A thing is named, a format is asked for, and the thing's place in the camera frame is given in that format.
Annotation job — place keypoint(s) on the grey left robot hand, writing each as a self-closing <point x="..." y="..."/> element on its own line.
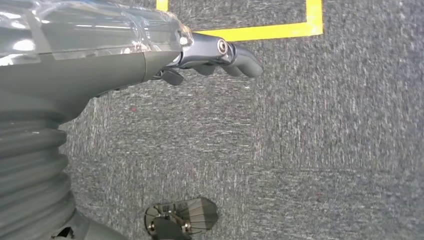
<point x="82" y="66"/>

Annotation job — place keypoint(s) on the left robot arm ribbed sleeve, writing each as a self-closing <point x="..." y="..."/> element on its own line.
<point x="30" y="172"/>

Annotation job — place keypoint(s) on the yellow floor tape rectangle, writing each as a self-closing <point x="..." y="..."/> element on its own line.
<point x="265" y="32"/>

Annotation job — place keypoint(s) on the black robot foot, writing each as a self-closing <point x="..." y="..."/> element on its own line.
<point x="198" y="212"/>

